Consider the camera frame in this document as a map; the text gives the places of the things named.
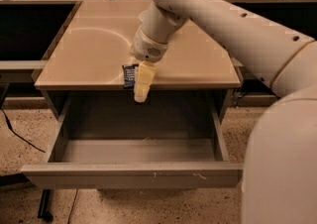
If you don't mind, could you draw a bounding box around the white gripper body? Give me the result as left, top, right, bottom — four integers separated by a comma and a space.
131, 27, 168, 62

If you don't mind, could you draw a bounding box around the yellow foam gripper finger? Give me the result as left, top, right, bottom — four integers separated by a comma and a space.
134, 61, 156, 103

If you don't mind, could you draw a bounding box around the dark blue snack bar wrapper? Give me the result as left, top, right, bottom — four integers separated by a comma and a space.
122, 63, 139, 89

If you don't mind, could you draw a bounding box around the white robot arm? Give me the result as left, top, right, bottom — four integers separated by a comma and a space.
132, 0, 317, 224

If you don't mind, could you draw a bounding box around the open grey top drawer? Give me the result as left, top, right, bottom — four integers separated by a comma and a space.
22, 90, 243, 189

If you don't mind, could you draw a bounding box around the beige top cabinet table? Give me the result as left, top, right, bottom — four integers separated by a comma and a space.
32, 0, 245, 120

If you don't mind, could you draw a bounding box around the black stand foot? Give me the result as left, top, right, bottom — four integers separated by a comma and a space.
38, 189, 53, 222

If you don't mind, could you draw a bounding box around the black floor cable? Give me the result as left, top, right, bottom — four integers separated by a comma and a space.
0, 107, 47, 154

